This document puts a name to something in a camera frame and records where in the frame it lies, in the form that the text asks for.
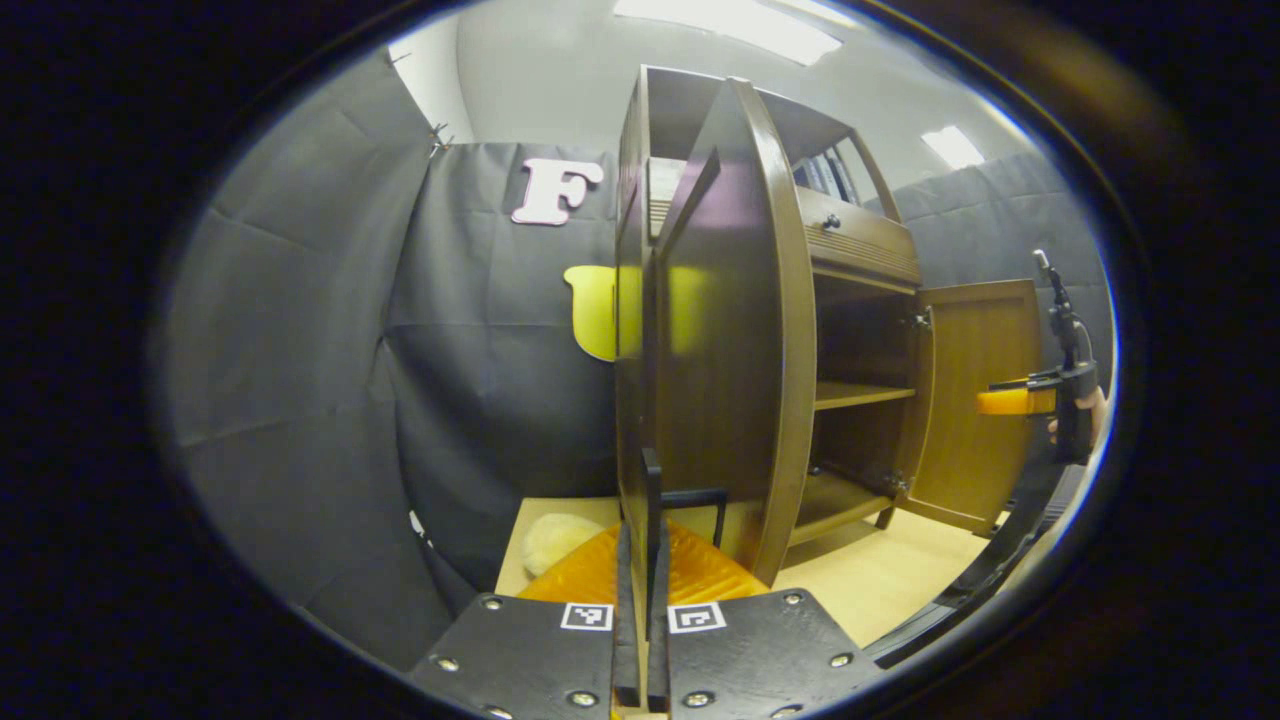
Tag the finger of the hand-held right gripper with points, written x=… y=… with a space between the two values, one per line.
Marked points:
x=1005 y=402

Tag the cream plush toy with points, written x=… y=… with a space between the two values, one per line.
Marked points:
x=560 y=540

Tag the wooden inner shelf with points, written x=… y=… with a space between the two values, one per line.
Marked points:
x=860 y=393

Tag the large ceiling light panel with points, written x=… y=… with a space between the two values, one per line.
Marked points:
x=730 y=25

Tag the blue book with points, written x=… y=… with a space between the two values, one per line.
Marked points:
x=806 y=174

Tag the light grey book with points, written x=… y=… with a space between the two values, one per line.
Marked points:
x=823 y=174

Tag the wooden ribbed drawer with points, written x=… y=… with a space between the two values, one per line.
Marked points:
x=865 y=245

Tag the wooden shoe cabinet door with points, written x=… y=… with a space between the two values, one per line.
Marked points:
x=980 y=400
x=730 y=350

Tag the metal door hinge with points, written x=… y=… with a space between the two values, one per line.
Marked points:
x=920 y=320
x=895 y=483

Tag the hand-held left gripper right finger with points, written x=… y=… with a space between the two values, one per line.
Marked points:
x=658 y=650

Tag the small ceiling light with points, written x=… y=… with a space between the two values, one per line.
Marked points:
x=950 y=147

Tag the dark grey book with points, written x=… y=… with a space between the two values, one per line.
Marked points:
x=842 y=178

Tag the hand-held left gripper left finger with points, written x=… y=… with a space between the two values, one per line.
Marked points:
x=626 y=640

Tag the wooden double-door shoe cabinet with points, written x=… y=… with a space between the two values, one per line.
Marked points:
x=860 y=340

